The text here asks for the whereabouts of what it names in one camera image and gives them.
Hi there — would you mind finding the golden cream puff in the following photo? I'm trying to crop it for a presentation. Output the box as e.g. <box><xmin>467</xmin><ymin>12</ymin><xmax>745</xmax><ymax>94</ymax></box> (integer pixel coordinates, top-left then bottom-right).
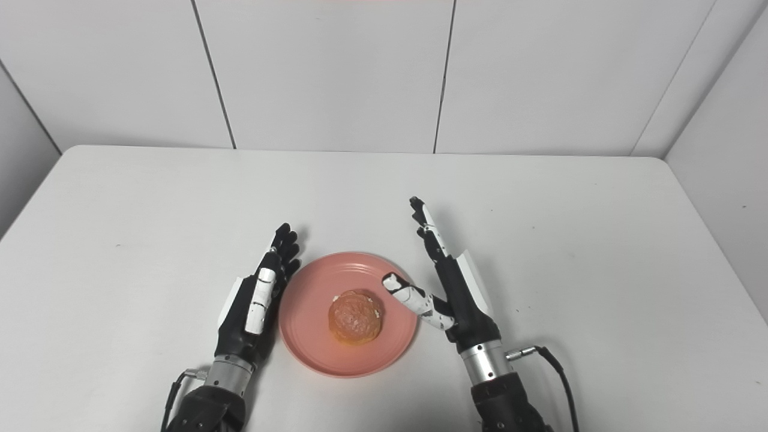
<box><xmin>328</xmin><ymin>290</ymin><xmax>384</xmax><ymax>346</ymax></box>

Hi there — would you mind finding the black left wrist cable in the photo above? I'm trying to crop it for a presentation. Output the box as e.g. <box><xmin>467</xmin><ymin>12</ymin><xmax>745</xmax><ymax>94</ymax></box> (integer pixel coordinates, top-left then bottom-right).
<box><xmin>161</xmin><ymin>369</ymin><xmax>208</xmax><ymax>432</ymax></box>

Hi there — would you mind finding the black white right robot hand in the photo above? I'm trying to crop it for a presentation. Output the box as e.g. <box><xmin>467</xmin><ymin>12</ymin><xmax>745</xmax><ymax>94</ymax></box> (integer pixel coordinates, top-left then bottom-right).
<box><xmin>382</xmin><ymin>196</ymin><xmax>502</xmax><ymax>353</ymax></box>

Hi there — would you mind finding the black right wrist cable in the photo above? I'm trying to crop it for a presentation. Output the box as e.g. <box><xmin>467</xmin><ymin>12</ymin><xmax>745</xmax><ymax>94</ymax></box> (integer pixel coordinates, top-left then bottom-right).
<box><xmin>506</xmin><ymin>346</ymin><xmax>580</xmax><ymax>432</ymax></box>

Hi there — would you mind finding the pink round plate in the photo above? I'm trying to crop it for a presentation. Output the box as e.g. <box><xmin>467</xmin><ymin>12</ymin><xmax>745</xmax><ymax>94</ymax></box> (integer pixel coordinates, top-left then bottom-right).
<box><xmin>278</xmin><ymin>252</ymin><xmax>419</xmax><ymax>379</ymax></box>

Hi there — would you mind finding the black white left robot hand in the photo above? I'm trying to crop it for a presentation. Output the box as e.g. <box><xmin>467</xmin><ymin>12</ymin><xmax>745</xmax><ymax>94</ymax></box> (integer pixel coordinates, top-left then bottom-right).
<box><xmin>214</xmin><ymin>223</ymin><xmax>301</xmax><ymax>364</ymax></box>

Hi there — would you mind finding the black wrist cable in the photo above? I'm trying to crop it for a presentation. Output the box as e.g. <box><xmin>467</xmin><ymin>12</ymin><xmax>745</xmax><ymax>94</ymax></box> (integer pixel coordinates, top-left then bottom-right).
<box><xmin>506</xmin><ymin>346</ymin><xmax>580</xmax><ymax>432</ymax></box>
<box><xmin>161</xmin><ymin>369</ymin><xmax>208</xmax><ymax>432</ymax></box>

